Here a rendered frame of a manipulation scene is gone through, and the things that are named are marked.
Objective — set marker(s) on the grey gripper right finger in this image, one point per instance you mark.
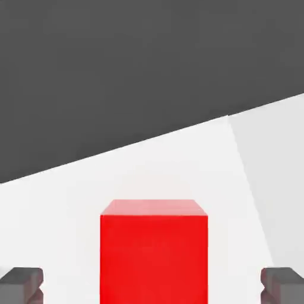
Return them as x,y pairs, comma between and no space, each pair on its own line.
285,285

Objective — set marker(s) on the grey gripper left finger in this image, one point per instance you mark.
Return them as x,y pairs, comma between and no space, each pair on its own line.
19,285

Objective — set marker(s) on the small red cube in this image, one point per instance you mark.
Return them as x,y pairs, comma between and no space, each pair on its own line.
154,256

